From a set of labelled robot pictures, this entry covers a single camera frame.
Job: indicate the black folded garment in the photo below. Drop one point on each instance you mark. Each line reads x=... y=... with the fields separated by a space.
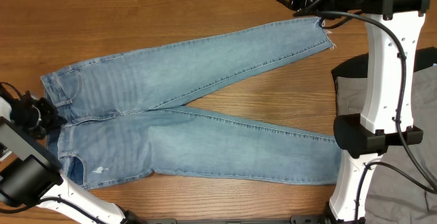
x=356 y=67

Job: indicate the light blue denim jeans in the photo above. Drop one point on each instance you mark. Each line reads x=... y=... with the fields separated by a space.
x=128 y=115

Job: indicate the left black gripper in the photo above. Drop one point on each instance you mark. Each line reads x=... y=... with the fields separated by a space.
x=54 y=121

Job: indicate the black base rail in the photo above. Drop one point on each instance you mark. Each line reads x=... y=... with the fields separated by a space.
x=232 y=220

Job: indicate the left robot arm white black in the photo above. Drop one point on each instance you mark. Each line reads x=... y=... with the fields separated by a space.
x=34 y=178

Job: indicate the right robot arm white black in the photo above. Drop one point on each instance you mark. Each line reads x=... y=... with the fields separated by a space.
x=393 y=28

